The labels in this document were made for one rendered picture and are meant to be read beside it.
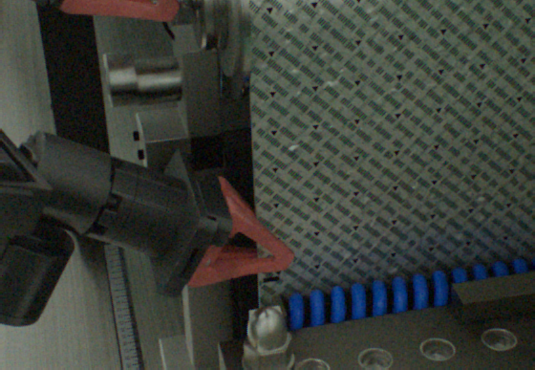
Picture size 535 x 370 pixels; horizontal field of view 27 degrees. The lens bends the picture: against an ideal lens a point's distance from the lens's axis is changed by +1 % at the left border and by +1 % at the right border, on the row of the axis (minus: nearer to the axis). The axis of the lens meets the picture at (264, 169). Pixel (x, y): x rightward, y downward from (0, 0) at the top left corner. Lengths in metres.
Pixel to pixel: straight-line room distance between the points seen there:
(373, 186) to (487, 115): 0.09
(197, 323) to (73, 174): 0.25
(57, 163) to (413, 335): 0.28
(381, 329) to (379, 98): 0.17
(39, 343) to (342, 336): 0.33
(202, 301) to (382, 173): 0.21
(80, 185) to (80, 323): 0.33
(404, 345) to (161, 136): 0.23
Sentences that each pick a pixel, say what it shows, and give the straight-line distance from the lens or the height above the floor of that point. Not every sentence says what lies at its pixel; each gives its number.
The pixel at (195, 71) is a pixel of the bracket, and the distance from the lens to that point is 0.79.
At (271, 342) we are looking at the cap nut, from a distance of 0.73.
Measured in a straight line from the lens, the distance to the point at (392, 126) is 0.76.
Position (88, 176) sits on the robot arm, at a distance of 0.71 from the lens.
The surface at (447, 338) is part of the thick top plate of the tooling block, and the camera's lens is 0.78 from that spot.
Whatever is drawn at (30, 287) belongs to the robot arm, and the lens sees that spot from 0.74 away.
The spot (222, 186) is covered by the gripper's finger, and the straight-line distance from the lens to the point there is 0.76.
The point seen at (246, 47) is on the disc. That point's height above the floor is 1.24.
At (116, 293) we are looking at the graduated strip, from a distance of 1.05.
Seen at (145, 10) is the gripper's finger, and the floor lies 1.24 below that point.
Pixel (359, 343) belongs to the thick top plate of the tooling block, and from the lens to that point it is 0.78.
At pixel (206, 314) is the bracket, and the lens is 0.91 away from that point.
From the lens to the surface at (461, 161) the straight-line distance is 0.80.
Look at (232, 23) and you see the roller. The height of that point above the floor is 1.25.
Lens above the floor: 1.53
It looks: 31 degrees down
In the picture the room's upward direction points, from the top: 2 degrees counter-clockwise
